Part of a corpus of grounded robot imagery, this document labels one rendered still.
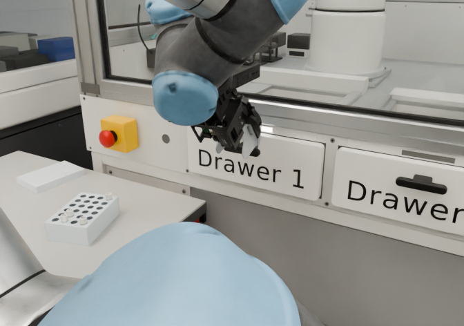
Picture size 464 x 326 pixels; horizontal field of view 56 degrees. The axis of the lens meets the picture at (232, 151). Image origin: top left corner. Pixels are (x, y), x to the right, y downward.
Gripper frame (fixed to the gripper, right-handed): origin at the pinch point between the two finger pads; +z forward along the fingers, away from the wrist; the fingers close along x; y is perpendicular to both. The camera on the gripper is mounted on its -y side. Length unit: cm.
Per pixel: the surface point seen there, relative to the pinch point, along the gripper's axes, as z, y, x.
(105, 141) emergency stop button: 0.8, 5.9, -32.3
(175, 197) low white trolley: 11.7, 9.9, -16.6
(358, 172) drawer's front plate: 2.3, 0.3, 21.2
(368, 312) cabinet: 29.5, 15.6, 25.8
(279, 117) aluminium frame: -2.4, -5.3, 5.5
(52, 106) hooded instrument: 19, -12, -80
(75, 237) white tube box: -3.1, 28.1, -21.4
